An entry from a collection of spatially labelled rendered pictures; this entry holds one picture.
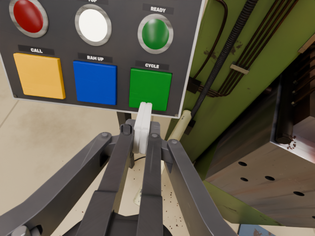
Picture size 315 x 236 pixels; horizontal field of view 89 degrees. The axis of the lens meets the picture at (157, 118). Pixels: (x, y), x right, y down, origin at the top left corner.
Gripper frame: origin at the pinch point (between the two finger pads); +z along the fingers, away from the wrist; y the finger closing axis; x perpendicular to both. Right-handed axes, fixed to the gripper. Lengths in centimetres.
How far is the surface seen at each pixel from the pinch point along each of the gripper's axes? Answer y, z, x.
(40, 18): -18.2, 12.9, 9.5
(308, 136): 39.4, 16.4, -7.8
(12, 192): -83, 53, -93
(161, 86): 2.2, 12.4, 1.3
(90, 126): -48, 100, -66
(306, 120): 35.7, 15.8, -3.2
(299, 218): 58, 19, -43
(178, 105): 6.1, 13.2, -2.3
